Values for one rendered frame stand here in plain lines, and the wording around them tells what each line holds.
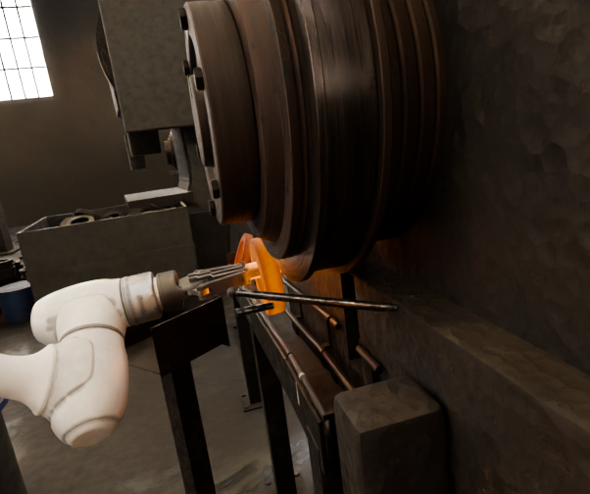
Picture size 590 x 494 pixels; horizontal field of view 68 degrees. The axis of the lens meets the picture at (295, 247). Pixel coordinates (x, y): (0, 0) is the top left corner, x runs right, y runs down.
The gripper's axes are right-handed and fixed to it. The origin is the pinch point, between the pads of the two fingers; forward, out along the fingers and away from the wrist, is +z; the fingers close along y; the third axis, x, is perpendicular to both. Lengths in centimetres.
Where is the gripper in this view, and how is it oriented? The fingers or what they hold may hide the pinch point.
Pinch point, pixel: (264, 268)
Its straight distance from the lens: 86.1
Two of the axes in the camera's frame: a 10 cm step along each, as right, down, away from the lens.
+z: 9.5, -2.3, 2.2
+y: 2.6, 2.0, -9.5
